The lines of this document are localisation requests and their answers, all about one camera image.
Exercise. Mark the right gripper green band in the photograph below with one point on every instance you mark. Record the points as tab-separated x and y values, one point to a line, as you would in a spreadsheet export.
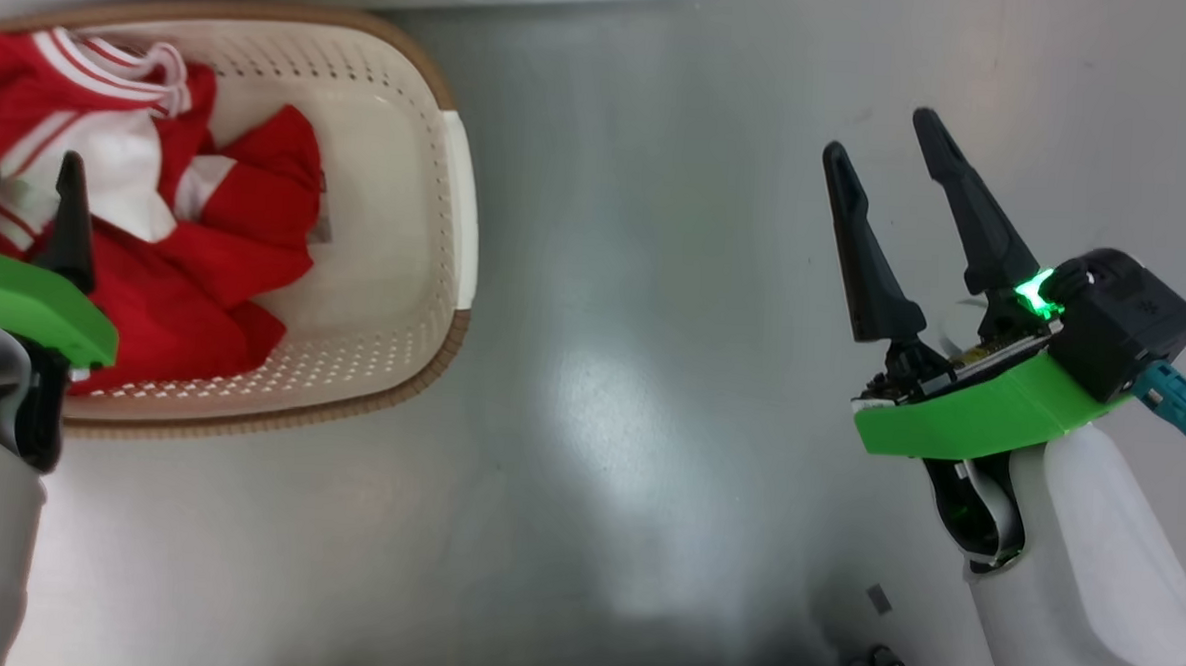
980	415

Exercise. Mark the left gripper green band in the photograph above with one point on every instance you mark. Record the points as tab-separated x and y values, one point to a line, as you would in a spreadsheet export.
34	304

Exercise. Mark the red shorts white stripe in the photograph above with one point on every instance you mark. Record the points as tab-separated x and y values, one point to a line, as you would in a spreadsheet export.
205	276

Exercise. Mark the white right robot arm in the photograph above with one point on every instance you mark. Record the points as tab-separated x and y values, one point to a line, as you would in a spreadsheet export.
1092	595

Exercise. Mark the small grey floor marker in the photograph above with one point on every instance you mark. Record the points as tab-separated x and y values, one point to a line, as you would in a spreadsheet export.
879	599

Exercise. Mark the cream laundry basket brown rim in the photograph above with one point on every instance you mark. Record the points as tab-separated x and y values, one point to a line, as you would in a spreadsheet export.
388	214

